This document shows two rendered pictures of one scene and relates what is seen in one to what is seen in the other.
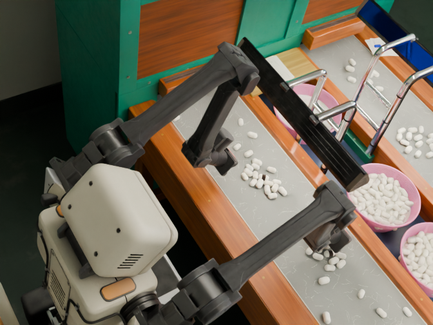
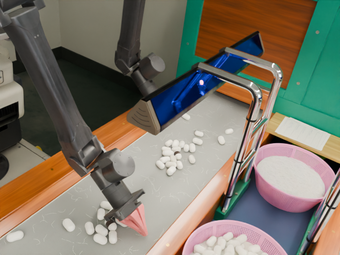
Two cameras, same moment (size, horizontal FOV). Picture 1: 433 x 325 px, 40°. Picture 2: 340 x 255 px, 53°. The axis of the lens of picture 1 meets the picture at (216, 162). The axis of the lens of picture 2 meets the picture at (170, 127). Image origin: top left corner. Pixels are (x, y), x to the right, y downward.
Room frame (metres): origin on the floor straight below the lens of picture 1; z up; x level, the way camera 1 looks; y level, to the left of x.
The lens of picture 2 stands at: (0.96, -0.99, 1.46)
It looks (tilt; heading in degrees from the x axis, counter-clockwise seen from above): 35 degrees down; 72
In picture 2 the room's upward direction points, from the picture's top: 8 degrees clockwise
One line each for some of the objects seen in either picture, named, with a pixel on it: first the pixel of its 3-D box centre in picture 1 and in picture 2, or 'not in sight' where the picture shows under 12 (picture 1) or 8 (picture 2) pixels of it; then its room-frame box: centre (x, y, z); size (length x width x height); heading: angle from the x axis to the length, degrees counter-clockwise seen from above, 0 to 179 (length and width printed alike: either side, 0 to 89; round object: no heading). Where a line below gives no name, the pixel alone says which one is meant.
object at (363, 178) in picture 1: (298, 108); (212, 69); (1.30, -0.21, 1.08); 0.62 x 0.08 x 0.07; 43
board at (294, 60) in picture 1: (274, 71); (311, 138); (1.78, -0.14, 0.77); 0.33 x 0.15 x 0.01; 133
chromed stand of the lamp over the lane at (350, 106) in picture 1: (303, 137); (223, 135); (1.36, -0.27, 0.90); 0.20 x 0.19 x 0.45; 43
